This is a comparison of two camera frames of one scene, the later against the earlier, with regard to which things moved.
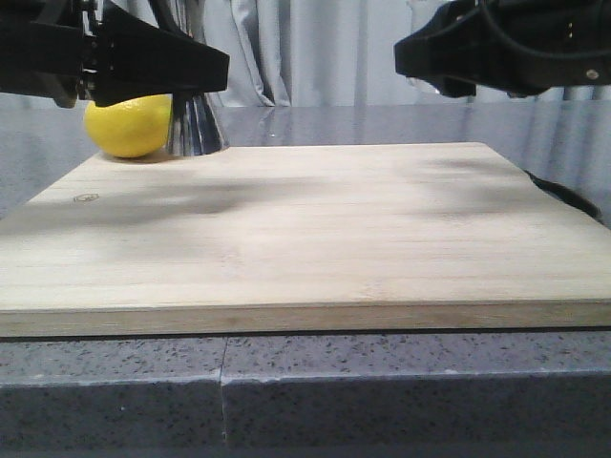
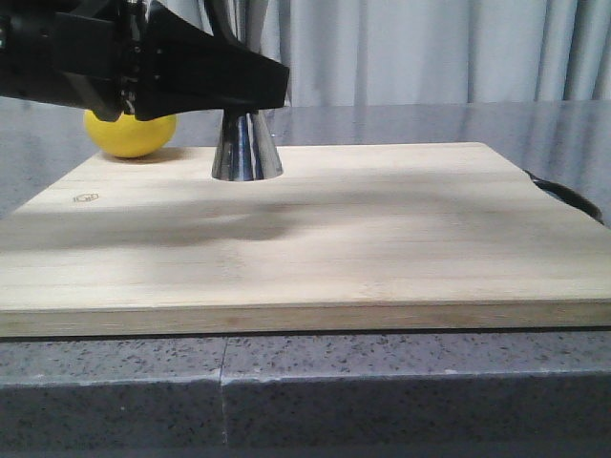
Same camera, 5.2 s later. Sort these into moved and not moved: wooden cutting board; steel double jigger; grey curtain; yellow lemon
Moved: steel double jigger
Not moved: wooden cutting board; grey curtain; yellow lemon
